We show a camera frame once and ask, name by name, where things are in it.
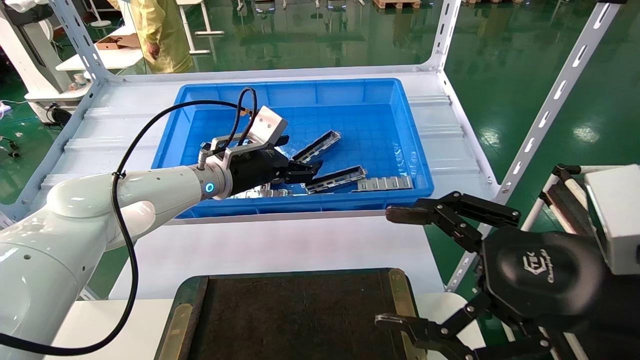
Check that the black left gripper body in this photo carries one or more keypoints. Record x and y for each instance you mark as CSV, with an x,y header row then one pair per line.
x,y
255,170

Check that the white table with legs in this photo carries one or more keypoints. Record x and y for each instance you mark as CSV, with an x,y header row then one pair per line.
x,y
190,37

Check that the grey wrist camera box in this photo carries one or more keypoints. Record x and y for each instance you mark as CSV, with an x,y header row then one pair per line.
x,y
617,215
267,125

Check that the black container tray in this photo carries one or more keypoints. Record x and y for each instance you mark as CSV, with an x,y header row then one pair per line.
x,y
300,315

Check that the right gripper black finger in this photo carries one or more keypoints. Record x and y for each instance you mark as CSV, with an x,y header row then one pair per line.
x,y
435,337
450,210

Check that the white tube cart frame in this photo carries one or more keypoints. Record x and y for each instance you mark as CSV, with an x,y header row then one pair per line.
x,y
565,200

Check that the black caster wheel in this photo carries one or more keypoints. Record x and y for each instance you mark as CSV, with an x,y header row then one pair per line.
x,y
12,154

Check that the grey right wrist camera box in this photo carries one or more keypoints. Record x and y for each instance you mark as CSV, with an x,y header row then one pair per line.
x,y
617,215

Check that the wooden pallet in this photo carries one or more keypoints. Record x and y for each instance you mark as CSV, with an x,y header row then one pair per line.
x,y
395,4

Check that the person in yellow coat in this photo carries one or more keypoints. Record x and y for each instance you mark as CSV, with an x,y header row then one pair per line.
x,y
160,25

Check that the dark metal channel part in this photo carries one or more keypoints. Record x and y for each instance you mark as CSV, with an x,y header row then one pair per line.
x,y
332,180
320,145

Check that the large blue plastic bin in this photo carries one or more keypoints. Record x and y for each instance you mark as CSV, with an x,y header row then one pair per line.
x,y
350,120

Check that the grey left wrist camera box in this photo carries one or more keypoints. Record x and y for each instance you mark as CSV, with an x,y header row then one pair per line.
x,y
267,125

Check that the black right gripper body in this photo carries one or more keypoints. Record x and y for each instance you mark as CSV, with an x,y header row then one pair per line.
x,y
545,275

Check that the white metal shelf rack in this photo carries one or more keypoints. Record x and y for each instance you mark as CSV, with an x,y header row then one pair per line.
x,y
100,130

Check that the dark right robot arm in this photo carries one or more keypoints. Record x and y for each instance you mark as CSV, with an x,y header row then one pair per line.
x,y
615,325

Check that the open cardboard box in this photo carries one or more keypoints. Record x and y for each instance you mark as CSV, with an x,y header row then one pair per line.
x,y
112,44

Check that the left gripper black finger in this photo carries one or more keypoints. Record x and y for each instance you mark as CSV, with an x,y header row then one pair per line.
x,y
281,141
300,172

